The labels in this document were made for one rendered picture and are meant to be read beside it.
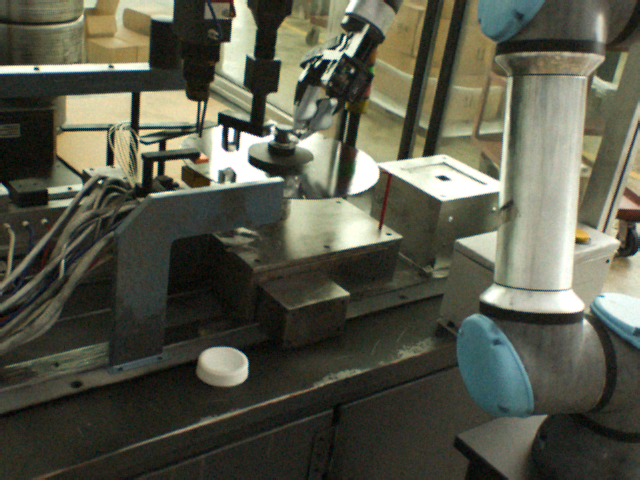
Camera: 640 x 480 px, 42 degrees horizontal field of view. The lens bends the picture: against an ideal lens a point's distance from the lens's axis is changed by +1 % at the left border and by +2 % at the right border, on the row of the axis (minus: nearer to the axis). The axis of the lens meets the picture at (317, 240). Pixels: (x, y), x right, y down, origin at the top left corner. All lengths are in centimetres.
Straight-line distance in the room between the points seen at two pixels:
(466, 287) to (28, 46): 101
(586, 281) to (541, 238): 51
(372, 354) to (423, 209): 34
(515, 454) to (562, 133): 43
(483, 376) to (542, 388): 6
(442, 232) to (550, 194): 57
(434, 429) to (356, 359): 28
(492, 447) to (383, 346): 25
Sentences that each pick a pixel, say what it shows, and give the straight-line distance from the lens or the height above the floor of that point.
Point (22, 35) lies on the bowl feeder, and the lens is 181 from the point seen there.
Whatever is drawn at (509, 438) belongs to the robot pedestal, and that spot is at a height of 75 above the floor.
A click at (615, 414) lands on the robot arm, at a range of 107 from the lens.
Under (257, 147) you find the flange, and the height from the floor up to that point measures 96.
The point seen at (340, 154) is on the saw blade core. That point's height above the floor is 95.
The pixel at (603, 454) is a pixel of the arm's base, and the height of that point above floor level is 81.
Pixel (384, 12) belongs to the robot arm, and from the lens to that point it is 139.
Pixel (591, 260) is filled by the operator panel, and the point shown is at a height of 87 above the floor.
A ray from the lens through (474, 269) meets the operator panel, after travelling 130.
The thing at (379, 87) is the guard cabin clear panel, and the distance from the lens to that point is 188.
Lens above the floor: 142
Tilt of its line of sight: 25 degrees down
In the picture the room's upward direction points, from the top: 9 degrees clockwise
